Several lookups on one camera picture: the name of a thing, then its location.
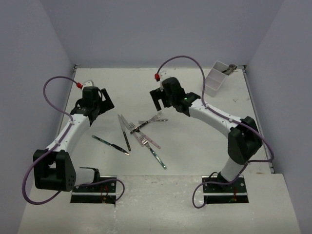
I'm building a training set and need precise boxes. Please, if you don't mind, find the black handled knife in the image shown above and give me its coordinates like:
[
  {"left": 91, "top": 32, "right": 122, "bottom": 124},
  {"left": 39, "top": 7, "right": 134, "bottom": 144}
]
[{"left": 117, "top": 114, "right": 131, "bottom": 151}]

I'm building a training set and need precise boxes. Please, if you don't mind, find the green handled knife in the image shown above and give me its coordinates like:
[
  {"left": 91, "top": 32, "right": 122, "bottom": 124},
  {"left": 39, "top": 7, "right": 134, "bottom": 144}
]
[{"left": 92, "top": 135, "right": 130, "bottom": 156}]

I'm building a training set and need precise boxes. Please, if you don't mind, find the green handled fork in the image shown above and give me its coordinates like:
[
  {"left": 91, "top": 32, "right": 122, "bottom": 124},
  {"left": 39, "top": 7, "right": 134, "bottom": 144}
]
[{"left": 139, "top": 135, "right": 167, "bottom": 170}]

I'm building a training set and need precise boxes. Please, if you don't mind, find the black handled spoon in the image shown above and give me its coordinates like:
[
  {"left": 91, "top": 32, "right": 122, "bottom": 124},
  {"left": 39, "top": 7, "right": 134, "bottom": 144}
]
[{"left": 222, "top": 64, "right": 237, "bottom": 76}]

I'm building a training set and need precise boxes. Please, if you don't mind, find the pink handled knife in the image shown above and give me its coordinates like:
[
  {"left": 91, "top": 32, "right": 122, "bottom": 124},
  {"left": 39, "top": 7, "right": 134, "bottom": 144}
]
[{"left": 120, "top": 115, "right": 144, "bottom": 147}]

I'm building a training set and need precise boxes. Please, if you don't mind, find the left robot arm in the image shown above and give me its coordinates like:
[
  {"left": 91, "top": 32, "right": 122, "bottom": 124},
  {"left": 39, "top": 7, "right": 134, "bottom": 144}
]
[{"left": 33, "top": 86, "right": 115, "bottom": 192}]

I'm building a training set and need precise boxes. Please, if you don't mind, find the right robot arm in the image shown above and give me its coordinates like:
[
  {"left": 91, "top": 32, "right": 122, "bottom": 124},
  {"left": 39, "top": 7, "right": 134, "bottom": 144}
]
[{"left": 150, "top": 74, "right": 263, "bottom": 192}]

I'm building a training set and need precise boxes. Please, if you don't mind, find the white divided utensil container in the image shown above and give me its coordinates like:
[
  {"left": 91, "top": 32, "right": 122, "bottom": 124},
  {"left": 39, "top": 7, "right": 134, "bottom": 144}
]
[{"left": 203, "top": 61, "right": 229, "bottom": 97}]

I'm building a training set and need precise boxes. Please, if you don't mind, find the black handled fork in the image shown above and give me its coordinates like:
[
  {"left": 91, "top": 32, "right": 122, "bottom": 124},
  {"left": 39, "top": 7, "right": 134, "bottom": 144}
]
[{"left": 130, "top": 111, "right": 162, "bottom": 134}]

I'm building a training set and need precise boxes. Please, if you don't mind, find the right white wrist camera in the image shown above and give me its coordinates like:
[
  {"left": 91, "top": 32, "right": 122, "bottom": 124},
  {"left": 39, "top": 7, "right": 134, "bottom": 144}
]
[{"left": 158, "top": 70, "right": 170, "bottom": 83}]

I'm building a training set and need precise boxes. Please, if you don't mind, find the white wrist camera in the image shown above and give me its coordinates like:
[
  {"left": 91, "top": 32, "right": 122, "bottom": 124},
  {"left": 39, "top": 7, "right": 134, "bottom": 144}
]
[
  {"left": 158, "top": 70, "right": 170, "bottom": 83},
  {"left": 83, "top": 79, "right": 94, "bottom": 87}
]

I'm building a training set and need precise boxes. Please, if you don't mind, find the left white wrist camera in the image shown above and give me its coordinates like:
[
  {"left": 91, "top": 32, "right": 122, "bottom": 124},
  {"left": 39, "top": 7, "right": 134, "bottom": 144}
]
[{"left": 83, "top": 79, "right": 94, "bottom": 87}]

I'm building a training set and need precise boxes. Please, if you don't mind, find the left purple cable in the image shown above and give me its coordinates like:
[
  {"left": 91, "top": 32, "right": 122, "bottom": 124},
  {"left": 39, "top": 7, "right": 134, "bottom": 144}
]
[{"left": 22, "top": 76, "right": 125, "bottom": 205}]

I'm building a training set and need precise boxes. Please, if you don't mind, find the purple cable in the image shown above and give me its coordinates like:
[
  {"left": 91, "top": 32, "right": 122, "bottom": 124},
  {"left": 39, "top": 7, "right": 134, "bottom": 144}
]
[
  {"left": 154, "top": 55, "right": 274, "bottom": 209},
  {"left": 22, "top": 76, "right": 125, "bottom": 205}
]

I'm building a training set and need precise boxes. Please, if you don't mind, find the pink handled fork upper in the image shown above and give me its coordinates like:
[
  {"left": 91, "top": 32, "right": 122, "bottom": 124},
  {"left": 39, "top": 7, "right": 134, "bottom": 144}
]
[{"left": 138, "top": 118, "right": 168, "bottom": 124}]

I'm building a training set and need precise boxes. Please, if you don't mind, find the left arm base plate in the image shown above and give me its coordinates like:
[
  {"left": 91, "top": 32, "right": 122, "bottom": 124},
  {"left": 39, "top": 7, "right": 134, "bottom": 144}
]
[{"left": 70, "top": 180, "right": 117, "bottom": 204}]

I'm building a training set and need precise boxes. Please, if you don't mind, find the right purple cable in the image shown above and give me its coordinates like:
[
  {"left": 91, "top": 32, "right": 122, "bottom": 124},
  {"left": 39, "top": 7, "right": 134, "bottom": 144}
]
[{"left": 154, "top": 55, "right": 274, "bottom": 209}]

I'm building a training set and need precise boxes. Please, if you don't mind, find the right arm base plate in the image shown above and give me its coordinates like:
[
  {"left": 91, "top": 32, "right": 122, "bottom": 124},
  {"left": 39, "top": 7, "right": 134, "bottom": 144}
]
[{"left": 203, "top": 176, "right": 249, "bottom": 204}]

